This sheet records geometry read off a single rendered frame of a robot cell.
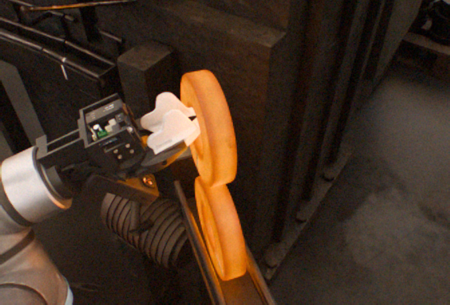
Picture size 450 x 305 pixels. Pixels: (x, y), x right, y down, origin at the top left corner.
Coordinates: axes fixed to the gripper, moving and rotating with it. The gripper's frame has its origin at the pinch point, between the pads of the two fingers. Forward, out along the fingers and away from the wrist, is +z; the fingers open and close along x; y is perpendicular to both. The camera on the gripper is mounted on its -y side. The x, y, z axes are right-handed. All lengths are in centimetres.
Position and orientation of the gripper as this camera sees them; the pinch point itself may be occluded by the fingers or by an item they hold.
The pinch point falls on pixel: (204, 118)
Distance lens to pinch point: 54.2
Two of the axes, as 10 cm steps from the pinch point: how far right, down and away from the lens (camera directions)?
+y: -2.6, -6.3, -7.3
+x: -3.4, -6.5, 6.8
